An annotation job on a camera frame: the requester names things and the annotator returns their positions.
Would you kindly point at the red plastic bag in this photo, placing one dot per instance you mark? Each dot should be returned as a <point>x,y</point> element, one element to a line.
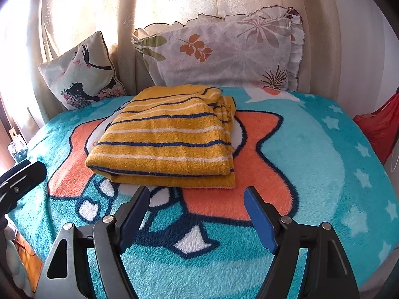
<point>381,127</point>

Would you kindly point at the teal cartoon fleece blanket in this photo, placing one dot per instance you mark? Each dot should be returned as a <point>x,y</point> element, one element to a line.
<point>300,151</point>

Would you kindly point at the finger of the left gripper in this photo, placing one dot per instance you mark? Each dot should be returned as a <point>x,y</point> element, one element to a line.
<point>14,170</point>
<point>20,184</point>

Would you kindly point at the wooden cabinet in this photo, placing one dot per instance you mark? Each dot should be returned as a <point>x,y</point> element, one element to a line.
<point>30,260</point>

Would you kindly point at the glass jar with beads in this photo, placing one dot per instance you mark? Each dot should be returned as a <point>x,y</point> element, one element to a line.
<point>18,149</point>

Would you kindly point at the leaf print pillow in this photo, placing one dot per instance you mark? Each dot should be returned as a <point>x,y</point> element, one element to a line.
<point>263,49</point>

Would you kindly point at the lady silhouette cushion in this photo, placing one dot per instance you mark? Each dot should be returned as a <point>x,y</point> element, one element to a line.
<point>83,75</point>

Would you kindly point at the beige curtain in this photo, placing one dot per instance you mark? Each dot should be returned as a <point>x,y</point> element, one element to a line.
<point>35,31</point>

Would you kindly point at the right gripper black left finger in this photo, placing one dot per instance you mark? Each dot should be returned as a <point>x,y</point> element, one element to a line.
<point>66,273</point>

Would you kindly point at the yellow striped knit sweater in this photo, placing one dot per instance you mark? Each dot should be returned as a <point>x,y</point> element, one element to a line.
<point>170,136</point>

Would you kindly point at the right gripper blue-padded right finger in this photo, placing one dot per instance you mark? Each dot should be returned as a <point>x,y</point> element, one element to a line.
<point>327,272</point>

